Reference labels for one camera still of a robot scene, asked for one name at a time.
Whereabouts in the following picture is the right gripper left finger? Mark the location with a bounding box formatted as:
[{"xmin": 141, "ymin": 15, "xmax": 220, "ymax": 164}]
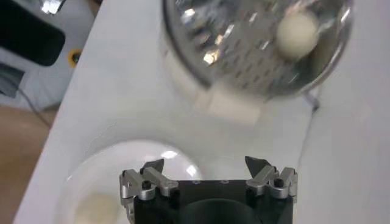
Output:
[{"xmin": 118, "ymin": 158, "xmax": 180, "ymax": 201}]

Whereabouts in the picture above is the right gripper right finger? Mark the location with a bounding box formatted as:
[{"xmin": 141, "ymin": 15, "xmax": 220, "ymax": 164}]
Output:
[{"xmin": 244, "ymin": 155, "xmax": 299, "ymax": 201}]

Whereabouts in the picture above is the white steamed baozi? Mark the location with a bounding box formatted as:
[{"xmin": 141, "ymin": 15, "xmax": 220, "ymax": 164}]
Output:
[
  {"xmin": 275, "ymin": 11, "xmax": 320, "ymax": 59},
  {"xmin": 72, "ymin": 194, "xmax": 121, "ymax": 224}
]

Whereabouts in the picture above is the steel steamer basket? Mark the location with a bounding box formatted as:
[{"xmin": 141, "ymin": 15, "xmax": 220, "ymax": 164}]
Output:
[{"xmin": 161, "ymin": 0, "xmax": 354, "ymax": 101}]

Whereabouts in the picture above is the white round plate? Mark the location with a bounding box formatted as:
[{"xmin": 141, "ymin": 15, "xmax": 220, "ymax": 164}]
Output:
[{"xmin": 53, "ymin": 139, "xmax": 204, "ymax": 224}]

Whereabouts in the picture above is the cream electric cooker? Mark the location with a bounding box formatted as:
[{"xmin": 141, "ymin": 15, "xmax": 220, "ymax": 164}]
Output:
[{"xmin": 160, "ymin": 36, "xmax": 264, "ymax": 126}]

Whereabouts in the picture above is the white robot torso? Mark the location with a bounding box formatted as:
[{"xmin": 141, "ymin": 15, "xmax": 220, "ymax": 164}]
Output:
[{"xmin": 0, "ymin": 0, "xmax": 96, "ymax": 112}]

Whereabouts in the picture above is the black cooker power cord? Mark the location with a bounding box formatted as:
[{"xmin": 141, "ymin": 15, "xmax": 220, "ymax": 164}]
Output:
[{"xmin": 297, "ymin": 91, "xmax": 321, "ymax": 171}]

